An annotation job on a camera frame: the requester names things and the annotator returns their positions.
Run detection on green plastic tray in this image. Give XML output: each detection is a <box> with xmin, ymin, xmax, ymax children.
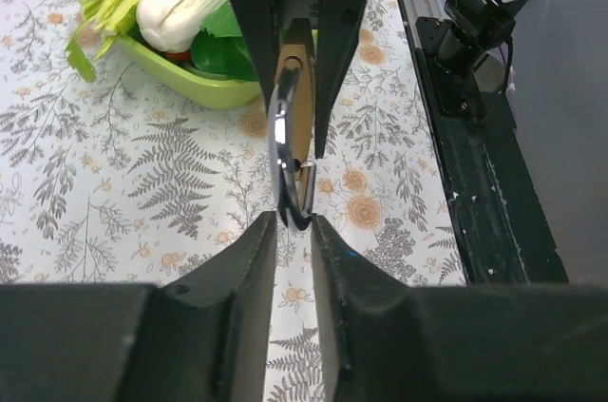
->
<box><xmin>78</xmin><ymin>0</ymin><xmax>261</xmax><ymax>110</ymax></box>

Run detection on green bok choy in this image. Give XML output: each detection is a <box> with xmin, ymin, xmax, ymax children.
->
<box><xmin>190</xmin><ymin>2</ymin><xmax>257</xmax><ymax>82</ymax></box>

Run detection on floral patterned table mat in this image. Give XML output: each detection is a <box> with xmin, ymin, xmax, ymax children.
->
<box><xmin>0</xmin><ymin>0</ymin><xmax>466</xmax><ymax>402</ymax></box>

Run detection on green napa cabbage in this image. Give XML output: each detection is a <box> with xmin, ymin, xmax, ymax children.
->
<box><xmin>66</xmin><ymin>0</ymin><xmax>141</xmax><ymax>83</ymax></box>

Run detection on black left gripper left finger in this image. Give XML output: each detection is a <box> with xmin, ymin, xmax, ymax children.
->
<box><xmin>1</xmin><ymin>212</ymin><xmax>276</xmax><ymax>401</ymax></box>

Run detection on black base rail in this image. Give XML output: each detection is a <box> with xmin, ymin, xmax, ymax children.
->
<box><xmin>411</xmin><ymin>17</ymin><xmax>568</xmax><ymax>283</ymax></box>

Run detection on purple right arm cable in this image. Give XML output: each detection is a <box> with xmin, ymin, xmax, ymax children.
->
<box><xmin>501</xmin><ymin>35</ymin><xmax>519</xmax><ymax>94</ymax></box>

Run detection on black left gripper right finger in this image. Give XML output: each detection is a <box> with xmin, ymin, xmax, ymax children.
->
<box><xmin>311</xmin><ymin>216</ymin><xmax>607</xmax><ymax>401</ymax></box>

